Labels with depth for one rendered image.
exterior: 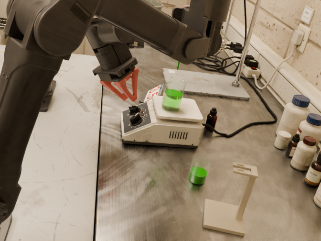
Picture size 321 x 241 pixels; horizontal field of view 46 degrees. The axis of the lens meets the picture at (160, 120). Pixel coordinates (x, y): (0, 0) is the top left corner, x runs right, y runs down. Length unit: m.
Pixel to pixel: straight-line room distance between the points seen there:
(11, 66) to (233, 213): 0.52
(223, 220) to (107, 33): 0.44
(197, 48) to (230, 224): 0.35
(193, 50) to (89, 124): 0.46
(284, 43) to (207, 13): 0.92
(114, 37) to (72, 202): 0.34
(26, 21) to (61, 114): 0.60
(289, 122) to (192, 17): 0.55
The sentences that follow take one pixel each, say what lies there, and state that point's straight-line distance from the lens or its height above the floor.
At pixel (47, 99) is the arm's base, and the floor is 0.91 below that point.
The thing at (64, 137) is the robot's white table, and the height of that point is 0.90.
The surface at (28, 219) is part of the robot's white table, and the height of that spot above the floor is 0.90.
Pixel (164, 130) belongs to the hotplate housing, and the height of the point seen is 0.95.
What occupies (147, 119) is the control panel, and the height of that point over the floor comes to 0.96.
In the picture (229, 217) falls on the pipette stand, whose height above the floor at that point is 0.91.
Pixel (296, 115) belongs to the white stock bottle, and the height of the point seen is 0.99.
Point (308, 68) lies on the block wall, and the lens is 1.39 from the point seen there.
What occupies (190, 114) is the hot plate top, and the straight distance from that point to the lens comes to 0.96.
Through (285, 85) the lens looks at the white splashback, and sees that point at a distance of 1.41.
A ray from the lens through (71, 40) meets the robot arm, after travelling 0.49.
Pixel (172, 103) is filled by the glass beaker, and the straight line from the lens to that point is 0.93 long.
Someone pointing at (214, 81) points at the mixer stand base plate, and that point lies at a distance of 1.44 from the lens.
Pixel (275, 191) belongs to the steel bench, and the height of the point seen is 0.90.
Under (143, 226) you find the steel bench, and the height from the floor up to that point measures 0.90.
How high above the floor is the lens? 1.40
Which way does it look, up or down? 27 degrees down
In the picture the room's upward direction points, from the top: 11 degrees clockwise
